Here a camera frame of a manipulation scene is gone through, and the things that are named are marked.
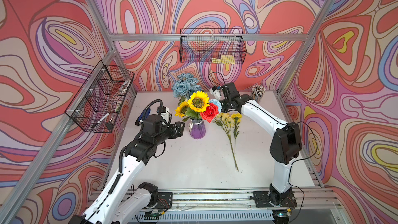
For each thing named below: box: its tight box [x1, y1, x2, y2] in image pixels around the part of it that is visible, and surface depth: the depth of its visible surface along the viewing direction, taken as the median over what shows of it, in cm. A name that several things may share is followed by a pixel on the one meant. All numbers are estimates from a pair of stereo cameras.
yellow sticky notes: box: [211, 54, 236, 65], surface depth 86 cm
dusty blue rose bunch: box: [172, 72, 204, 100], surface depth 73 cm
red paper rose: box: [200, 102, 220, 123], surface depth 63 cm
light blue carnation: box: [208, 98, 222, 114], surface depth 70 cm
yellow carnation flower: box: [232, 113, 243, 173], surface depth 100 cm
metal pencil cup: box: [251, 84, 266, 104], surface depth 98 cm
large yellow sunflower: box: [187, 90, 210, 113], surface depth 61 cm
